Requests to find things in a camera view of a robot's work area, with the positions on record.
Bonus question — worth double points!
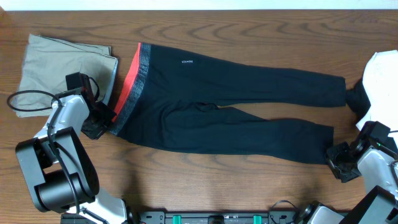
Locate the black and white garment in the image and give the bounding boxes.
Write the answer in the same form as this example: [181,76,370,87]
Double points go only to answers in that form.
[346,50,397,135]

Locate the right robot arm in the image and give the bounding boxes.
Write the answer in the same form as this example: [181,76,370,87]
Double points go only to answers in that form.
[294,121,397,224]

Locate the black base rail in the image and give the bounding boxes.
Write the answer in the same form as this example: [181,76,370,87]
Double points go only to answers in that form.
[60,210,312,224]

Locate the folded khaki trousers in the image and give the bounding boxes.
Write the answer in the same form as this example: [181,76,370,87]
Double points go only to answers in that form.
[18,34,118,105]

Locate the black leggings red waistband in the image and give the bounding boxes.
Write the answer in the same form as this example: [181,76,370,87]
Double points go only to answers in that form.
[111,43,346,164]

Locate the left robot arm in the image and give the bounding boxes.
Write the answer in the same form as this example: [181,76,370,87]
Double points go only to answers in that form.
[16,93,132,223]

